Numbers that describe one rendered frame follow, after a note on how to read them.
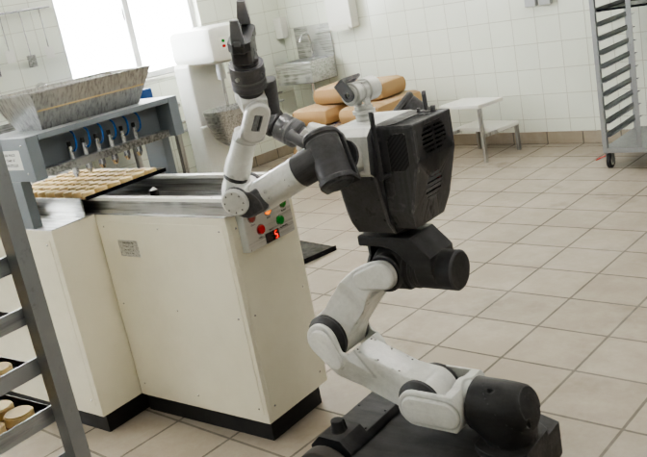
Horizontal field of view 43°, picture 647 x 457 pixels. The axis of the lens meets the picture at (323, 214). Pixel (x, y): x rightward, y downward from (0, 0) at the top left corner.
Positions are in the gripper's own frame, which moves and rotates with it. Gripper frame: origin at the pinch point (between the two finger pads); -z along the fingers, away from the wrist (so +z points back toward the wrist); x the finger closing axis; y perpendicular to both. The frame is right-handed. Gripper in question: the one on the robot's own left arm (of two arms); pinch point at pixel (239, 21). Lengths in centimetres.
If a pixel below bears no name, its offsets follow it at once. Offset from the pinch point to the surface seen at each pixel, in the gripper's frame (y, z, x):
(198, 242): -32, 91, 26
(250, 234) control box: -13, 86, 24
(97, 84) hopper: -78, 63, 87
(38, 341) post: -21, 12, -91
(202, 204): -29, 77, 29
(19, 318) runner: -24, 9, -89
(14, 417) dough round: -28, 25, -96
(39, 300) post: -21, 7, -87
